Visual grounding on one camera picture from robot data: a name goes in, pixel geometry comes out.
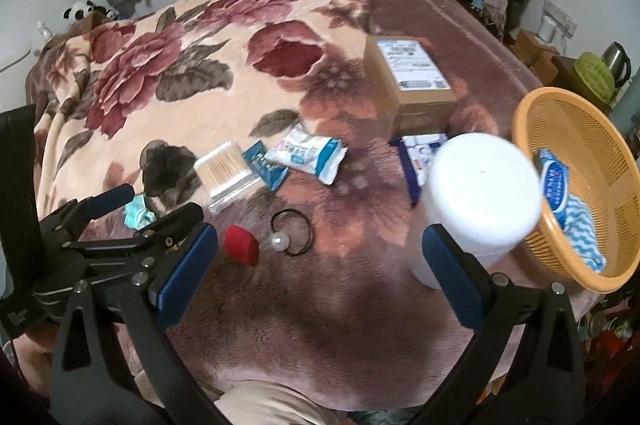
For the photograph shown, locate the steel electric kettle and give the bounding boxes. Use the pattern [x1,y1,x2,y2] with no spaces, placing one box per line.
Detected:
[600,41,632,89]

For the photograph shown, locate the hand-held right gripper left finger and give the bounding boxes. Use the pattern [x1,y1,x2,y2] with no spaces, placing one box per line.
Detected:
[50,224,222,425]

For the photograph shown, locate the floral plush blanket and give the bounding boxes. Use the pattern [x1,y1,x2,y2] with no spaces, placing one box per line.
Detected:
[25,0,601,406]

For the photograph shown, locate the blue sachet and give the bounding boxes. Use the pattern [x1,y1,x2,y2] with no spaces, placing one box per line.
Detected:
[241,140,291,192]

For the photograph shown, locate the cotton swab pack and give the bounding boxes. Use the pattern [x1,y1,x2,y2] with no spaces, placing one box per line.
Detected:
[192,140,264,216]

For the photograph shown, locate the white power strip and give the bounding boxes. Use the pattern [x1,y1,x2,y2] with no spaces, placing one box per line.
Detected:
[542,0,577,38]

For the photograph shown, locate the orange plastic basket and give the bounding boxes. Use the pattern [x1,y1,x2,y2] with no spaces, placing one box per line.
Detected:
[511,87,640,294]

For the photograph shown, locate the white cylindrical container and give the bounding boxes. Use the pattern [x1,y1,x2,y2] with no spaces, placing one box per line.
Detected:
[412,132,544,291]

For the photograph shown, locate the white cup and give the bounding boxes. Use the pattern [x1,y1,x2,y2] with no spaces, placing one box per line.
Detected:
[537,15,559,44]

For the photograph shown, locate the dark blue and white packet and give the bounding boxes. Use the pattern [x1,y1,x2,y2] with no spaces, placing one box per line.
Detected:
[390,132,451,207]

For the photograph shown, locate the brown cardboard box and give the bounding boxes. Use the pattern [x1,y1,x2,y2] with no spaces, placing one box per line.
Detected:
[363,35,458,139]

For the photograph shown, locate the panda plush toy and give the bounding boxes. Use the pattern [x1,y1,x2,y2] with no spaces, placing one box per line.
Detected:
[62,0,121,22]

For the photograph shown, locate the blue and white tissue packet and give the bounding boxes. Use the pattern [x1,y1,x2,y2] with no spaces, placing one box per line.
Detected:
[534,148,574,226]

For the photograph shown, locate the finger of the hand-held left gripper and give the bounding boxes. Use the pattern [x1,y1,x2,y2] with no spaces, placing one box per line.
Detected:
[60,203,205,280]
[40,184,137,240]

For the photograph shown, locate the black hair tie with pearl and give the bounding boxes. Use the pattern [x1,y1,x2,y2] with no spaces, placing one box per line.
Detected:
[270,208,315,255]

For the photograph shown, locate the white and blue wipes packet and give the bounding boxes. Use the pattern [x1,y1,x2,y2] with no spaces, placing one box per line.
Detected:
[263,124,349,186]

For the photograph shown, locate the blue striped white cloth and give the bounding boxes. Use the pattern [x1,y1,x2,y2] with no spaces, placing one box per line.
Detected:
[560,195,609,274]

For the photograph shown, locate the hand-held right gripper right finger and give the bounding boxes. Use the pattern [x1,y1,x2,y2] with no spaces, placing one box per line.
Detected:
[419,223,587,425]

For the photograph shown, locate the teal face mask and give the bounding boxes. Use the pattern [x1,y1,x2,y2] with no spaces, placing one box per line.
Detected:
[122,194,159,230]

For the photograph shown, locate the small cardboard boxes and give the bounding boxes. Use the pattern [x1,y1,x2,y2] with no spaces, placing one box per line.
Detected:
[514,30,561,87]

